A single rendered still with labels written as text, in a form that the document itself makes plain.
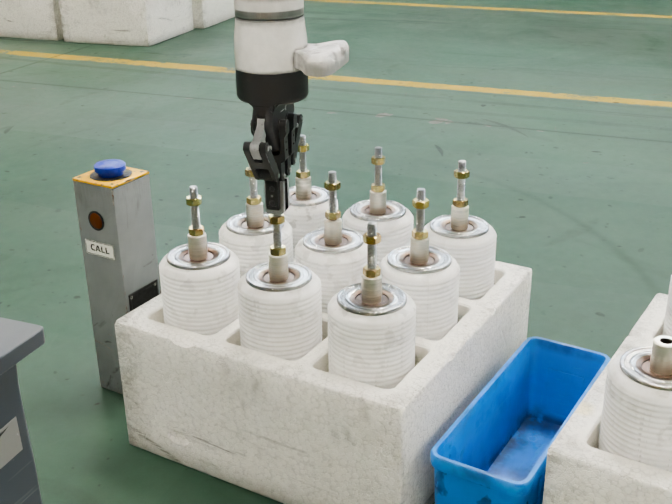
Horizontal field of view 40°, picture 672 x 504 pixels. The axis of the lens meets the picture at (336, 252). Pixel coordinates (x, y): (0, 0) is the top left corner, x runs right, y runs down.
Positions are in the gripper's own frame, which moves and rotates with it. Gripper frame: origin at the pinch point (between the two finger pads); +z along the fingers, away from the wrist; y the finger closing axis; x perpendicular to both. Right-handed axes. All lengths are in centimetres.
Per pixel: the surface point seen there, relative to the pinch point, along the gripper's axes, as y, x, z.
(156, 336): 4.1, -14.2, 17.4
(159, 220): -70, -52, 35
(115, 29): -239, -152, 29
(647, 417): 14.7, 39.8, 12.5
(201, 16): -280, -133, 30
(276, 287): 3.1, 0.6, 9.8
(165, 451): 4.0, -14.7, 33.9
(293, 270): -1.8, 1.0, 9.8
